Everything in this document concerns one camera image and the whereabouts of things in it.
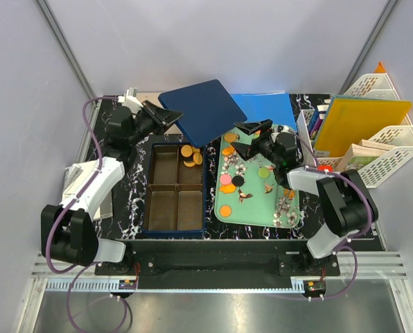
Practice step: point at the blue tin lid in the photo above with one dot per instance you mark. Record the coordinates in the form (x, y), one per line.
(208, 110)

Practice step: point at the orange fish cookie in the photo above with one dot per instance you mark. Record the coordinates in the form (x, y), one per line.
(228, 151)

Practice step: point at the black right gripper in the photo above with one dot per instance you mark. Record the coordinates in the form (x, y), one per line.
(247, 151)

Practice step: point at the white manual booklet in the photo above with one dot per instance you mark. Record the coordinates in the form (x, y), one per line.
(75, 175)

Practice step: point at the red small object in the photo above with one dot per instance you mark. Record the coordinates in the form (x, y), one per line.
(325, 168)

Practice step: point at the yellow fish cookie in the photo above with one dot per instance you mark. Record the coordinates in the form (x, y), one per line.
(227, 189)

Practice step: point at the pink sandwich cookie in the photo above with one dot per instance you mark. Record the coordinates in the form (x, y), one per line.
(225, 179)

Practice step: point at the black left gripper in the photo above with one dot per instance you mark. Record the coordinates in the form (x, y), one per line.
(163, 116)

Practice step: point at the green sandwich cookie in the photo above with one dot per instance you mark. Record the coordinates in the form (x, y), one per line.
(263, 172)

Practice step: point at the green floral serving tray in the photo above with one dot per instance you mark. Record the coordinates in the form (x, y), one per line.
(260, 201)

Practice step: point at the yellow folder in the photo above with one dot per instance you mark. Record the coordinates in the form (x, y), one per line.
(349, 120)

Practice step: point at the tan cardboard sheet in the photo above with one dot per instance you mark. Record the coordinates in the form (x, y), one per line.
(153, 97)

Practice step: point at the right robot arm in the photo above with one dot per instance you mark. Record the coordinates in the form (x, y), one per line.
(348, 208)

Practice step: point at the plain orange round cookie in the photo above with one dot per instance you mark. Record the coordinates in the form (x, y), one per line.
(225, 211)

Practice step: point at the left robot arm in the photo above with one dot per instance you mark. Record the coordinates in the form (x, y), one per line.
(67, 231)

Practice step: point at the white desk file organizer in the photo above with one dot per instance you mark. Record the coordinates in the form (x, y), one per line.
(369, 86)

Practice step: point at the orange flower cookie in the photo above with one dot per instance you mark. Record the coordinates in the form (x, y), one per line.
(289, 193)

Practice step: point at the green covered book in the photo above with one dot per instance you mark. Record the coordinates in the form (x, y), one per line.
(361, 154)

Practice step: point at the blue cookie tin box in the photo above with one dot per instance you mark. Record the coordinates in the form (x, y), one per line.
(173, 229)

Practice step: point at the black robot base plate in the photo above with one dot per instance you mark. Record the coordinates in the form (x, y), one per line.
(217, 265)

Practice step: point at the blue folder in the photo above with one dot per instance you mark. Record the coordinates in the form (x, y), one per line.
(274, 106)

